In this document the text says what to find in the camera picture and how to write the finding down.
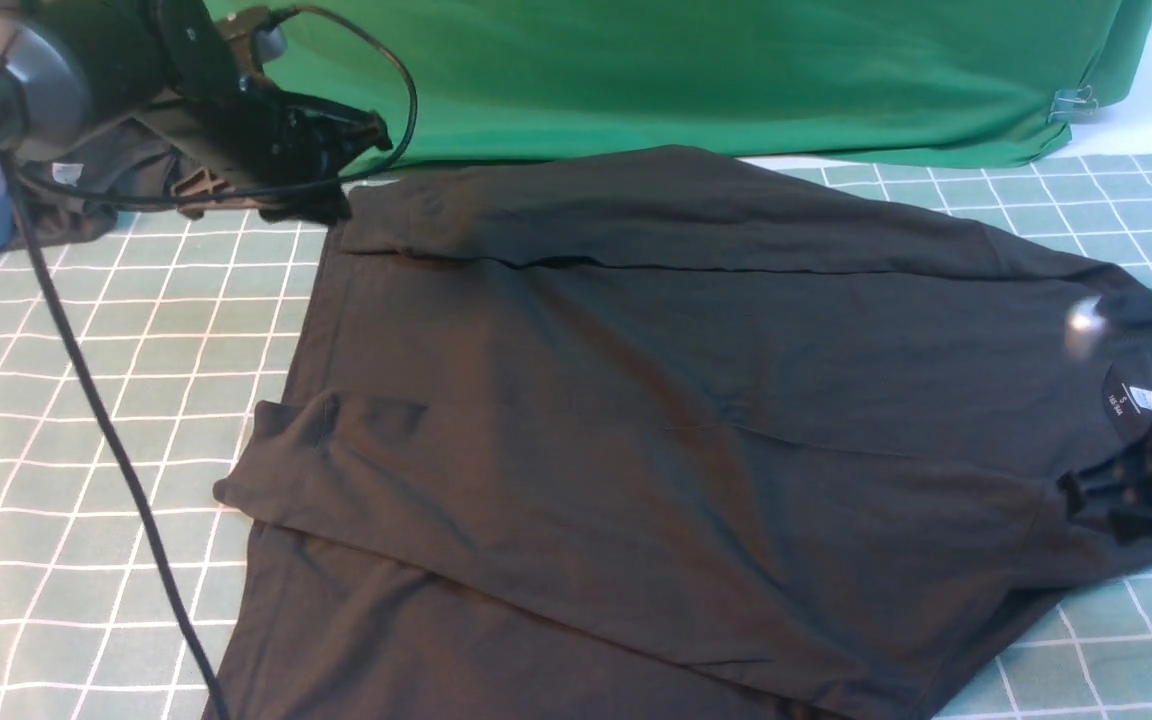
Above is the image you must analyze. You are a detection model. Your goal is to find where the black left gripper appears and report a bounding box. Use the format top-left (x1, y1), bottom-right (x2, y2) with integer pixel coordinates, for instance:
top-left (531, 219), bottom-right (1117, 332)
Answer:
top-left (141, 90), bottom-right (394, 225)

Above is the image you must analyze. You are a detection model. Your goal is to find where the dark gray long-sleeve top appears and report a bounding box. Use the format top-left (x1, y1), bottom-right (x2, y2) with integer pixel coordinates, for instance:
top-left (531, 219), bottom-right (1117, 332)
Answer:
top-left (214, 147), bottom-right (1152, 719)

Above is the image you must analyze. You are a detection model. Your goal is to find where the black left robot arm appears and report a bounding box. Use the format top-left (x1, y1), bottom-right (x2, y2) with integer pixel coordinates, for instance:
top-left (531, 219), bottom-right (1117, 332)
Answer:
top-left (0, 1), bottom-right (419, 225)

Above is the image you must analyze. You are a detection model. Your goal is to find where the green backdrop cloth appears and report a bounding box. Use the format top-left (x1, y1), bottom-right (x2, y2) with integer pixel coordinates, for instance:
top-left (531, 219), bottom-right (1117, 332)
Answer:
top-left (206, 0), bottom-right (1152, 176)

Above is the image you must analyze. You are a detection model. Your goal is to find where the mint grid tablecloth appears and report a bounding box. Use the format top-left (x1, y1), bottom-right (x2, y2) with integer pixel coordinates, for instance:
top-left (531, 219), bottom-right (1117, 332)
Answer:
top-left (0, 156), bottom-right (1152, 719)

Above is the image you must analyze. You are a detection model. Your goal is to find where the crumpled dark gray garment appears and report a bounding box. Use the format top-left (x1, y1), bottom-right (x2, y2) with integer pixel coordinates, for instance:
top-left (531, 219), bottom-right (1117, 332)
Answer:
top-left (22, 120), bottom-right (200, 249)

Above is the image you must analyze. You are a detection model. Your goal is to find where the metal binder clip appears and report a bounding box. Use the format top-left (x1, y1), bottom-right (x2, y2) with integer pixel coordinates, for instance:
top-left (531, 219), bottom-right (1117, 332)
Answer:
top-left (1047, 85), bottom-right (1100, 124)

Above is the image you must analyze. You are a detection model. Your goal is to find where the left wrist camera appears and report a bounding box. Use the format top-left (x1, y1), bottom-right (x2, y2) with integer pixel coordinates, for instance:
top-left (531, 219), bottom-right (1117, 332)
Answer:
top-left (217, 6), bottom-right (288, 76)

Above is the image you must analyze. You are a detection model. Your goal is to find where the black camera cable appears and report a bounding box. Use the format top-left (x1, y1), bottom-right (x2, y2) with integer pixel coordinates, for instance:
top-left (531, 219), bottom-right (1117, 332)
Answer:
top-left (0, 5), bottom-right (420, 720)

